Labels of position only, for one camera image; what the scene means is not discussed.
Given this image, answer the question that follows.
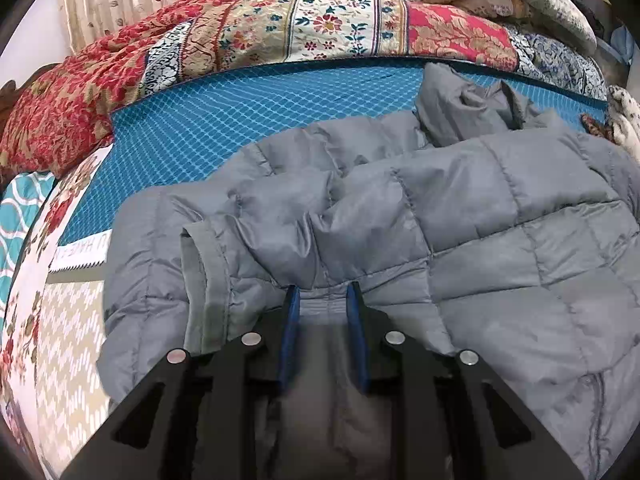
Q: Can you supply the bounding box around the white knitted blanket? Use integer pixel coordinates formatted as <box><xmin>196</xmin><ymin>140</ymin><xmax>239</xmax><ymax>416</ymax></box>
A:
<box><xmin>580</xmin><ymin>84</ymin><xmax>640</xmax><ymax>164</ymax></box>

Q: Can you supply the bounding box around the grey quilted down jacket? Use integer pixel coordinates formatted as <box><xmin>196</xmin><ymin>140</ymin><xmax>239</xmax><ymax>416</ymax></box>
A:
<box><xmin>96</xmin><ymin>64</ymin><xmax>639</xmax><ymax>479</ymax></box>

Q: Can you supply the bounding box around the teal white lattice pillow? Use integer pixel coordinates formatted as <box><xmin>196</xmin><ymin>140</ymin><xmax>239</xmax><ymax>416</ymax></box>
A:
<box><xmin>0</xmin><ymin>172</ymin><xmax>55</xmax><ymax>311</ymax></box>

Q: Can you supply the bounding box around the blue mesh bed mat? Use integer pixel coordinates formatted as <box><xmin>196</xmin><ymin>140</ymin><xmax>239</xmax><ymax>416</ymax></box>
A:
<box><xmin>57</xmin><ymin>57</ymin><xmax>610</xmax><ymax>247</ymax></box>

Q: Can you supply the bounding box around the red floral patchwork quilt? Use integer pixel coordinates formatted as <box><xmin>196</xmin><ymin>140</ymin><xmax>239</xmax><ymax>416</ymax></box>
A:
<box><xmin>1</xmin><ymin>0</ymin><xmax>600</xmax><ymax>181</ymax></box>

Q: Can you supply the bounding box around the carved wooden headboard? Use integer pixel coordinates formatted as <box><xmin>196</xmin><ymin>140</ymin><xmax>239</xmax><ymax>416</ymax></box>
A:
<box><xmin>0</xmin><ymin>63</ymin><xmax>58</xmax><ymax>131</ymax></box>

